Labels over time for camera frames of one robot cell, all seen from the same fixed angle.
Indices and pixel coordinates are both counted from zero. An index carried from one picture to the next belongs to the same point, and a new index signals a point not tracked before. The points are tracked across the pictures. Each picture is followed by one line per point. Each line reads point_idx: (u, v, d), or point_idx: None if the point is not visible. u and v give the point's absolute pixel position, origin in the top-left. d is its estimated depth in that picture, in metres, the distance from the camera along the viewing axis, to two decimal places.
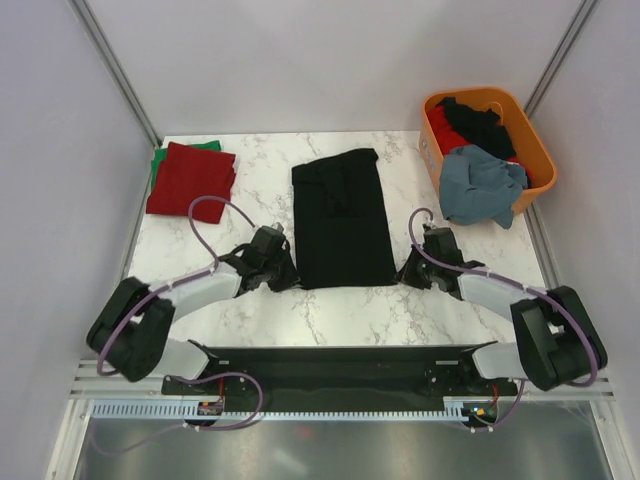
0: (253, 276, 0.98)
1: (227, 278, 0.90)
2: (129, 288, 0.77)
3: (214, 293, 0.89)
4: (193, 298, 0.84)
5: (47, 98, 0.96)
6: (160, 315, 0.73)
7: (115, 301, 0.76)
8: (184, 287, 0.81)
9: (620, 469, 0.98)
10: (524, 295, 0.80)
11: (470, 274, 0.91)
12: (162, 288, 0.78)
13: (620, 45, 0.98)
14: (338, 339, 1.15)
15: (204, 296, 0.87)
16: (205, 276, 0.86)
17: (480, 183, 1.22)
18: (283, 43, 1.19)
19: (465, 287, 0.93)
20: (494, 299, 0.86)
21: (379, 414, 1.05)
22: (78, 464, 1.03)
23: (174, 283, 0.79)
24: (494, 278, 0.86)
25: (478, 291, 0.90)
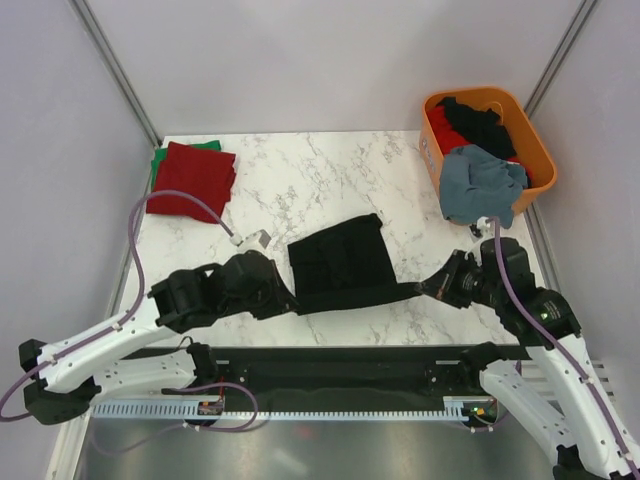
0: (198, 314, 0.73)
1: (140, 333, 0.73)
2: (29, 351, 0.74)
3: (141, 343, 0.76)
4: (98, 361, 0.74)
5: (48, 98, 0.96)
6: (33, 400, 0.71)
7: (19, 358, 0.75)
8: (71, 357, 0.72)
9: None
10: (617, 458, 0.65)
11: (563, 359, 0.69)
12: (42, 365, 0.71)
13: (620, 45, 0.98)
14: (338, 339, 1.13)
15: (116, 354, 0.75)
16: (109, 333, 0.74)
17: (480, 182, 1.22)
18: (282, 43, 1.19)
19: (537, 351, 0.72)
20: (570, 410, 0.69)
21: (379, 413, 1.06)
22: (78, 464, 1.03)
23: (54, 357, 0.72)
24: (590, 392, 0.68)
25: (549, 374, 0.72)
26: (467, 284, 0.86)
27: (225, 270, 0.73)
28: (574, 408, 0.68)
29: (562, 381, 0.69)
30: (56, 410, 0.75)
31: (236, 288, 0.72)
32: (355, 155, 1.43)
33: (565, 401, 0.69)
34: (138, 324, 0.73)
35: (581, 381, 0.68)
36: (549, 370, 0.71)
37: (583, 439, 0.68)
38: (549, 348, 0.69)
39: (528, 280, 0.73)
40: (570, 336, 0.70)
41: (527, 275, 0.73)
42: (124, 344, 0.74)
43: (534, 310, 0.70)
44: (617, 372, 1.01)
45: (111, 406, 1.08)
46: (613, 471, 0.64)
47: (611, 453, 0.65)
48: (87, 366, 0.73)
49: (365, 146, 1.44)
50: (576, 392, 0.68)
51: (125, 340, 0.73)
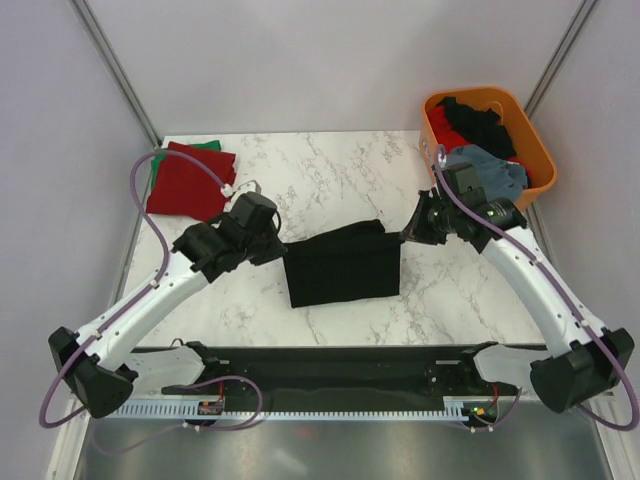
0: (224, 256, 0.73)
1: (180, 283, 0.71)
2: (63, 340, 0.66)
3: (177, 297, 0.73)
4: (143, 323, 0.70)
5: (48, 98, 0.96)
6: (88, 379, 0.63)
7: (53, 354, 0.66)
8: (117, 325, 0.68)
9: (620, 469, 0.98)
10: (578, 331, 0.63)
11: (511, 246, 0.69)
12: (88, 342, 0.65)
13: (620, 46, 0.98)
14: (338, 339, 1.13)
15: (157, 314, 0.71)
16: (148, 293, 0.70)
17: (481, 180, 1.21)
18: (283, 43, 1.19)
19: (491, 250, 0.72)
20: (527, 295, 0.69)
21: (379, 414, 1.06)
22: (79, 464, 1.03)
23: (100, 329, 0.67)
24: (541, 272, 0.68)
25: (505, 268, 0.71)
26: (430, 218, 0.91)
27: (236, 211, 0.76)
28: (529, 290, 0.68)
29: (514, 268, 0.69)
30: (108, 394, 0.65)
31: (248, 221, 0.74)
32: (356, 155, 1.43)
33: (521, 289, 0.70)
34: (174, 276, 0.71)
35: (531, 263, 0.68)
36: (502, 261, 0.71)
37: (543, 322, 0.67)
38: (496, 238, 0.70)
39: (478, 191, 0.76)
40: (516, 226, 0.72)
41: (475, 187, 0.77)
42: (165, 300, 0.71)
43: (481, 212, 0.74)
44: None
45: None
46: (572, 342, 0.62)
47: (567, 323, 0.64)
48: (133, 332, 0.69)
49: (365, 145, 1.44)
50: (528, 274, 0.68)
51: (165, 295, 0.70)
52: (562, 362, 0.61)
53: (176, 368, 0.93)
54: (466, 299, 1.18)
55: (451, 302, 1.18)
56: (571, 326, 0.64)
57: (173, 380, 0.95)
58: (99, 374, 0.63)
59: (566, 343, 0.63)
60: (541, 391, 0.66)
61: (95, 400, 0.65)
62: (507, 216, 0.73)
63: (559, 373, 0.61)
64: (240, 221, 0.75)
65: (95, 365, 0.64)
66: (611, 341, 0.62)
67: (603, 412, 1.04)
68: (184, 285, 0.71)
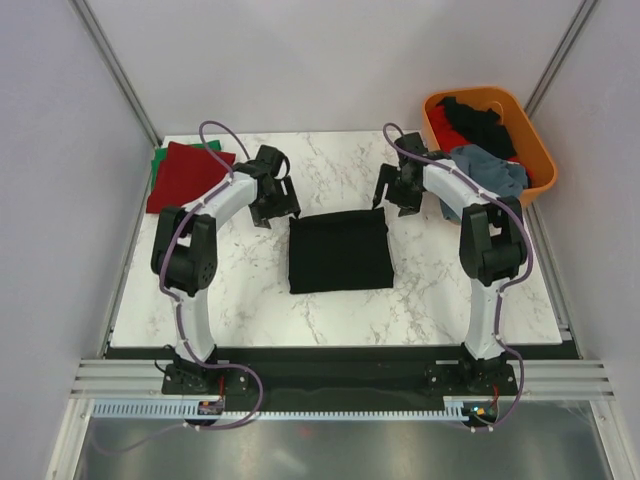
0: (266, 178, 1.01)
1: (246, 185, 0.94)
2: (170, 214, 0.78)
3: (239, 200, 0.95)
4: (226, 208, 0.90)
5: (47, 98, 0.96)
6: (206, 228, 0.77)
7: (163, 227, 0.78)
8: (214, 202, 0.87)
9: (620, 469, 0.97)
10: (477, 198, 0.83)
11: (434, 167, 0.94)
12: (197, 206, 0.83)
13: (620, 46, 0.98)
14: (338, 340, 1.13)
15: (231, 206, 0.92)
16: (226, 188, 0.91)
17: (481, 180, 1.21)
18: (283, 42, 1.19)
19: (429, 178, 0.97)
20: (451, 196, 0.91)
21: (379, 414, 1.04)
22: (79, 464, 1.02)
23: (204, 201, 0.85)
24: (454, 175, 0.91)
25: (438, 186, 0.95)
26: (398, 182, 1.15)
27: (261, 154, 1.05)
28: (451, 190, 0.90)
29: (440, 180, 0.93)
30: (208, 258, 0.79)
31: (271, 158, 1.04)
32: (356, 155, 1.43)
33: (448, 192, 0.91)
34: (241, 179, 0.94)
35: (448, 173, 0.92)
36: (435, 180, 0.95)
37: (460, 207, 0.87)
38: (426, 167, 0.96)
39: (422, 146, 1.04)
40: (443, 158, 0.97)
41: (420, 144, 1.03)
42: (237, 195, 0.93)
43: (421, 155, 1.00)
44: (617, 371, 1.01)
45: (110, 405, 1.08)
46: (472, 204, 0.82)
47: (471, 197, 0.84)
48: (220, 213, 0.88)
49: (365, 145, 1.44)
50: (448, 180, 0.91)
51: (239, 189, 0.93)
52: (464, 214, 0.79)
53: (206, 327, 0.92)
54: (466, 299, 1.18)
55: (450, 301, 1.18)
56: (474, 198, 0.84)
57: (200, 342, 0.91)
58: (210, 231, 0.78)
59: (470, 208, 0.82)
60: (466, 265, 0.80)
61: (206, 256, 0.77)
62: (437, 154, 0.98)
63: (465, 226, 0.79)
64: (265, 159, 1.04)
65: (209, 219, 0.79)
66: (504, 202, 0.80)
67: (603, 412, 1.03)
68: (248, 186, 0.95)
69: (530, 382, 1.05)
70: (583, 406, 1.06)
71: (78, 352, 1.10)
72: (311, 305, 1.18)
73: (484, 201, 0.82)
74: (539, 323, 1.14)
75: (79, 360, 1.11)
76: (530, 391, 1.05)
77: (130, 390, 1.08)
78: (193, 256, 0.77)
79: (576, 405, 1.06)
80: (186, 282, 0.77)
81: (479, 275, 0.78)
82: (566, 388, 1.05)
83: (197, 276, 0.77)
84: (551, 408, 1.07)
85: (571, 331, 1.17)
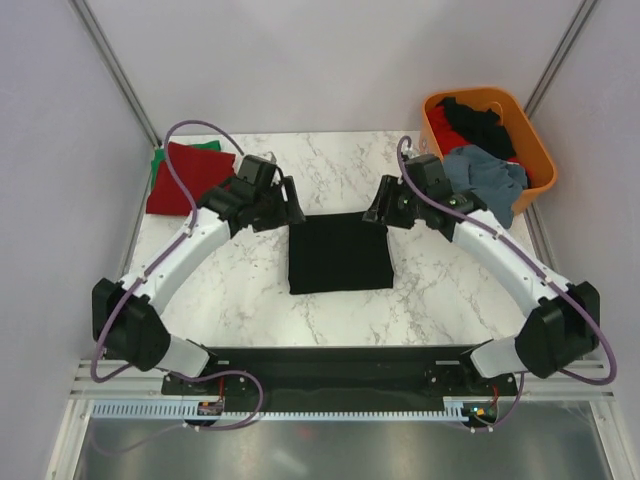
0: (244, 210, 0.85)
1: (210, 232, 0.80)
2: (105, 292, 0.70)
3: (207, 247, 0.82)
4: (184, 266, 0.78)
5: (48, 99, 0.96)
6: (142, 315, 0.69)
7: (97, 307, 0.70)
8: (160, 271, 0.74)
9: (620, 469, 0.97)
10: (545, 289, 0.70)
11: (474, 226, 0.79)
12: (136, 284, 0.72)
13: (620, 46, 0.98)
14: (338, 340, 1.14)
15: (191, 260, 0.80)
16: (183, 241, 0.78)
17: (481, 181, 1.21)
18: (283, 43, 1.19)
19: (459, 234, 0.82)
20: (496, 267, 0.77)
21: (379, 414, 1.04)
22: (78, 465, 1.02)
23: (145, 273, 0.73)
24: (504, 244, 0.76)
25: (477, 249, 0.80)
26: (401, 206, 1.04)
27: (243, 171, 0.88)
28: (497, 262, 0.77)
29: (483, 246, 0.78)
30: (149, 341, 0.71)
31: (255, 179, 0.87)
32: (355, 155, 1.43)
33: (493, 263, 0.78)
34: (206, 225, 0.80)
35: (493, 237, 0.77)
36: (471, 241, 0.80)
37: (515, 287, 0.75)
38: (458, 223, 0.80)
39: (445, 183, 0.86)
40: (478, 211, 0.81)
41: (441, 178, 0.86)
42: (197, 248, 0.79)
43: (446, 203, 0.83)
44: (617, 372, 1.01)
45: (111, 405, 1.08)
46: (540, 297, 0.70)
47: (533, 284, 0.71)
48: (173, 276, 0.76)
49: (365, 145, 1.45)
50: (493, 248, 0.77)
51: (197, 243, 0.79)
52: (535, 315, 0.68)
53: (189, 353, 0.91)
54: (466, 299, 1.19)
55: (450, 301, 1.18)
56: (536, 284, 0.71)
57: (186, 367, 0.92)
58: (147, 317, 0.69)
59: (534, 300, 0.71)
60: (529, 358, 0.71)
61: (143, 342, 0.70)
62: (468, 204, 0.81)
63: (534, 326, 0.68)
64: (249, 180, 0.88)
65: (147, 305, 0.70)
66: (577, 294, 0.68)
67: (603, 413, 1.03)
68: (214, 232, 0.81)
69: (530, 383, 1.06)
70: (583, 406, 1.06)
71: (78, 352, 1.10)
72: (311, 305, 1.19)
73: (553, 295, 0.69)
74: None
75: (79, 360, 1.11)
76: (529, 391, 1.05)
77: (131, 390, 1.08)
78: (129, 340, 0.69)
79: (576, 405, 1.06)
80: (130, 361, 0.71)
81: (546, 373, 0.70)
82: (566, 389, 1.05)
83: (136, 356, 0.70)
84: (551, 408, 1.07)
85: None
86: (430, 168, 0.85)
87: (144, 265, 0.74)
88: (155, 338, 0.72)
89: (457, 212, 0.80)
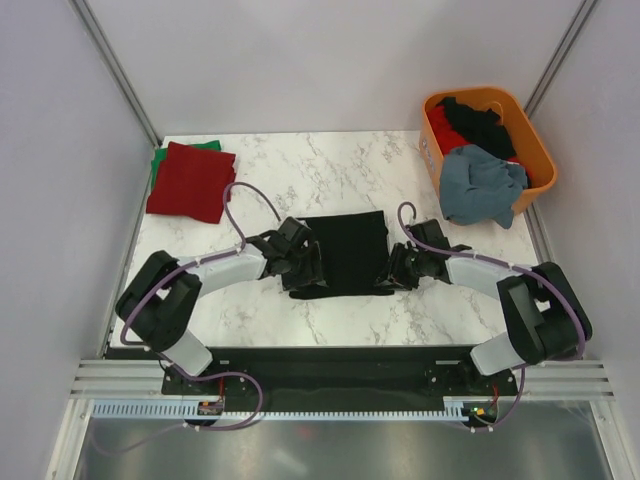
0: (278, 260, 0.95)
1: (253, 260, 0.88)
2: (158, 261, 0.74)
3: (239, 273, 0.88)
4: (220, 276, 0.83)
5: (47, 98, 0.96)
6: (185, 291, 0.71)
7: (144, 274, 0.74)
8: (211, 265, 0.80)
9: (620, 468, 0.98)
10: (510, 273, 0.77)
11: (457, 257, 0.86)
12: (190, 264, 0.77)
13: (620, 46, 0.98)
14: (337, 340, 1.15)
15: (229, 276, 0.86)
16: (232, 255, 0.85)
17: (480, 182, 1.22)
18: (283, 43, 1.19)
19: (453, 271, 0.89)
20: (484, 281, 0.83)
21: (379, 413, 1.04)
22: (79, 464, 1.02)
23: (201, 260, 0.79)
24: (479, 259, 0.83)
25: (466, 273, 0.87)
26: (409, 262, 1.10)
27: (284, 228, 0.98)
28: (482, 274, 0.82)
29: (467, 268, 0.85)
30: (176, 322, 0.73)
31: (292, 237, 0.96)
32: (355, 155, 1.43)
33: (478, 276, 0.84)
34: (252, 252, 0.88)
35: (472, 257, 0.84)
36: (462, 273, 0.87)
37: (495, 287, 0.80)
38: (448, 259, 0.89)
39: (442, 238, 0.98)
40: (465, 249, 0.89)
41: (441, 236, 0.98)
42: (239, 267, 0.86)
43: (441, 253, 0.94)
44: (618, 371, 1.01)
45: (111, 405, 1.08)
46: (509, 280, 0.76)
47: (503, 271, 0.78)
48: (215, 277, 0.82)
49: (365, 145, 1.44)
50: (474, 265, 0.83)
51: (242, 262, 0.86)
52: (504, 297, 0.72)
53: (193, 349, 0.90)
54: (466, 299, 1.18)
55: (449, 301, 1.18)
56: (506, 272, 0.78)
57: (189, 363, 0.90)
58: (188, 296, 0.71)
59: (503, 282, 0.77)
60: (522, 348, 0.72)
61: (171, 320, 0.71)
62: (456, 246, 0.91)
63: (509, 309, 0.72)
64: (287, 236, 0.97)
65: (194, 281, 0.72)
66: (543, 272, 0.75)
67: (603, 412, 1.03)
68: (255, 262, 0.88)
69: (530, 382, 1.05)
70: (583, 406, 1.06)
71: (78, 352, 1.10)
72: (311, 305, 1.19)
73: (518, 274, 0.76)
74: None
75: (79, 360, 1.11)
76: (530, 391, 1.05)
77: (131, 390, 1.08)
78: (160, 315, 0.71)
79: (576, 405, 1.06)
80: (144, 338, 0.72)
81: (540, 359, 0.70)
82: (566, 388, 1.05)
83: (155, 335, 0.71)
84: (551, 408, 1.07)
85: None
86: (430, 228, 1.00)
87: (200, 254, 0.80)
88: (182, 322, 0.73)
89: (449, 250, 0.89)
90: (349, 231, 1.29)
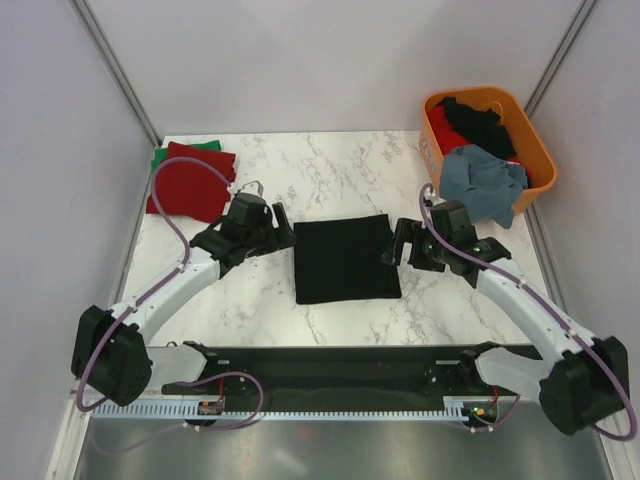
0: (234, 251, 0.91)
1: (201, 269, 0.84)
2: (93, 318, 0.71)
3: (194, 285, 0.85)
4: (169, 303, 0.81)
5: (48, 98, 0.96)
6: (129, 344, 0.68)
7: (84, 334, 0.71)
8: (149, 301, 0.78)
9: (619, 469, 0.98)
10: (569, 342, 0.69)
11: (496, 274, 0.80)
12: (126, 312, 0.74)
13: (620, 46, 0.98)
14: (338, 340, 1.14)
15: (180, 296, 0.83)
16: (175, 276, 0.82)
17: (480, 182, 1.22)
18: (283, 42, 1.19)
19: (485, 281, 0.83)
20: (525, 322, 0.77)
21: (376, 414, 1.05)
22: (79, 464, 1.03)
23: (136, 302, 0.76)
24: (526, 292, 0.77)
25: (503, 299, 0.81)
26: (426, 252, 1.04)
27: (234, 212, 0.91)
28: (527, 317, 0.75)
29: (506, 294, 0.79)
30: (133, 374, 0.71)
31: (244, 219, 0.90)
32: (355, 155, 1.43)
33: (518, 314, 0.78)
34: (198, 262, 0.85)
35: (517, 286, 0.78)
36: (494, 289, 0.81)
37: (538, 341, 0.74)
38: (483, 269, 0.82)
39: (467, 228, 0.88)
40: (501, 258, 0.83)
41: (466, 225, 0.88)
42: (189, 283, 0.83)
43: (469, 250, 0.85)
44: None
45: (112, 405, 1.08)
46: (563, 350, 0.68)
47: (557, 336, 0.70)
48: (162, 308, 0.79)
49: (365, 145, 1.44)
50: (519, 299, 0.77)
51: (190, 277, 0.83)
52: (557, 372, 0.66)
53: (184, 356, 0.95)
54: (466, 299, 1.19)
55: (450, 301, 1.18)
56: (561, 337, 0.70)
57: (182, 371, 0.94)
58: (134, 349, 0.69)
59: (557, 354, 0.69)
60: (555, 416, 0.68)
61: (128, 372, 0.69)
62: (490, 250, 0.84)
63: (558, 384, 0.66)
64: (238, 221, 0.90)
65: (134, 333, 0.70)
66: (602, 349, 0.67)
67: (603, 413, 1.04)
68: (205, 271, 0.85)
69: None
70: None
71: None
72: (311, 305, 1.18)
73: (578, 349, 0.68)
74: None
75: None
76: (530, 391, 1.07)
77: None
78: (116, 370, 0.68)
79: None
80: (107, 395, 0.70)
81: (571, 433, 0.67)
82: None
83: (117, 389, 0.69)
84: None
85: None
86: (456, 218, 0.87)
87: (135, 294, 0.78)
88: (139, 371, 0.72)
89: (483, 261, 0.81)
90: (350, 230, 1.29)
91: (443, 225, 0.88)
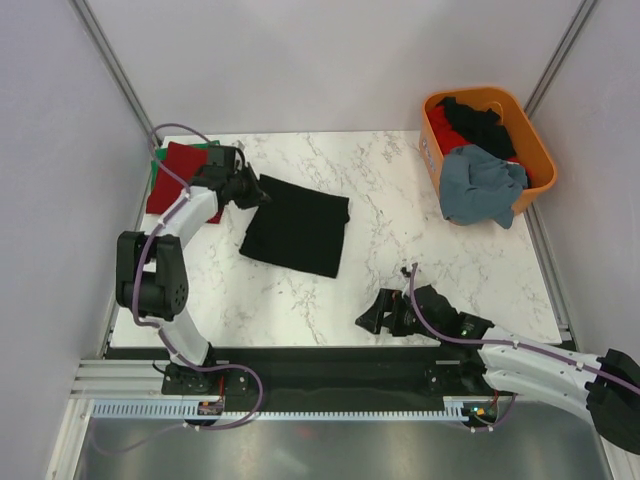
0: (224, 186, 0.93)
1: (205, 198, 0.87)
2: (128, 241, 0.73)
3: (201, 217, 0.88)
4: (189, 226, 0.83)
5: (47, 97, 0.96)
6: (170, 249, 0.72)
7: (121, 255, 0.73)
8: (175, 219, 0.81)
9: (620, 469, 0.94)
10: (582, 375, 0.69)
11: (492, 346, 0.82)
12: (158, 229, 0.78)
13: (620, 47, 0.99)
14: (338, 340, 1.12)
15: (195, 220, 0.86)
16: (185, 204, 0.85)
17: (480, 182, 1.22)
18: (284, 42, 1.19)
19: (488, 358, 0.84)
20: (537, 373, 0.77)
21: (379, 414, 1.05)
22: (78, 464, 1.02)
23: (164, 220, 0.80)
24: (526, 349, 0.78)
25: (508, 365, 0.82)
26: (409, 319, 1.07)
27: (211, 156, 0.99)
28: (540, 369, 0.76)
29: (508, 358, 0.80)
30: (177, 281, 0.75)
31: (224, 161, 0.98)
32: (356, 155, 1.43)
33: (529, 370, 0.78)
34: (197, 189, 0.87)
35: (515, 347, 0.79)
36: (500, 360, 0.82)
37: (559, 383, 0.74)
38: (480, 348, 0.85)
39: (450, 310, 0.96)
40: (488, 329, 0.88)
41: (447, 310, 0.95)
42: (200, 207, 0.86)
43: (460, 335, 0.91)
44: None
45: (112, 405, 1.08)
46: (585, 384, 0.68)
47: (572, 373, 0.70)
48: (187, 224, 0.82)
49: (365, 145, 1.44)
50: (521, 356, 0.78)
51: (201, 200, 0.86)
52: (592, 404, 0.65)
53: (193, 334, 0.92)
54: (466, 299, 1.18)
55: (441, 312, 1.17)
56: (574, 373, 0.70)
57: (192, 349, 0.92)
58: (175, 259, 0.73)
59: (582, 390, 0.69)
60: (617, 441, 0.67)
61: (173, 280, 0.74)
62: (475, 328, 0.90)
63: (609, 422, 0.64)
64: (218, 161, 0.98)
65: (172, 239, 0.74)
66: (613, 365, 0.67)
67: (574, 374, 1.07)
68: (209, 198, 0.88)
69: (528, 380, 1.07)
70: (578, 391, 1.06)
71: (78, 352, 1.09)
72: (311, 305, 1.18)
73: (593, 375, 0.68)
74: (539, 323, 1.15)
75: (79, 360, 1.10)
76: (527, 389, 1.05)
77: (131, 390, 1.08)
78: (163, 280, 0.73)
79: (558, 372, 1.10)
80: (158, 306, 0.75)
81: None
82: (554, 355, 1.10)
83: (171, 298, 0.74)
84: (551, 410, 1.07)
85: (571, 331, 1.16)
86: (441, 309, 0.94)
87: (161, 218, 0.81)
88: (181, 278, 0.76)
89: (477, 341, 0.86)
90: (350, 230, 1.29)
91: (433, 319, 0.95)
